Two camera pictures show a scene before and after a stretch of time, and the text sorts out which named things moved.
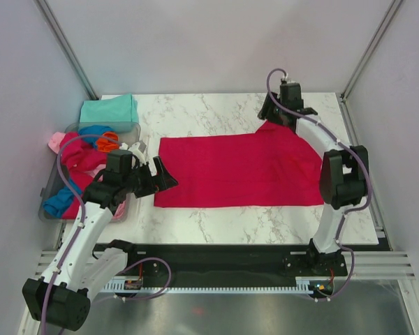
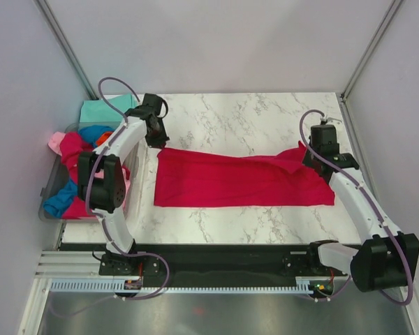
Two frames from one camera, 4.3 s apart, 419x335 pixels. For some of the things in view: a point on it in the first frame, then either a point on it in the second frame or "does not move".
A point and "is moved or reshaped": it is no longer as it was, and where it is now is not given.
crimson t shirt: [273, 167] is moved or reshaped
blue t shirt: [54, 204] does not move
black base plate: [212, 263] does not move
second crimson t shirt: [76, 158] does not move
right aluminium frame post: [389, 15] does not move
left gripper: [163, 182] to [160, 142]
